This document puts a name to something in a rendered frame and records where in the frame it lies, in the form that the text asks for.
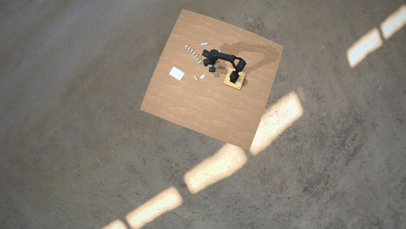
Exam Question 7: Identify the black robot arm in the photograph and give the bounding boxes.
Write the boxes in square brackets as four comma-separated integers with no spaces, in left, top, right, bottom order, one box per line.
[202,49,246,83]

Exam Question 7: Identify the white flat rectangular tile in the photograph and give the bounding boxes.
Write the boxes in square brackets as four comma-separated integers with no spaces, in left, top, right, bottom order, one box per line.
[169,67,185,80]

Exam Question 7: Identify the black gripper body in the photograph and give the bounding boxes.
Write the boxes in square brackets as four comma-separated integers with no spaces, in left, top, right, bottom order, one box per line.
[209,61,216,72]

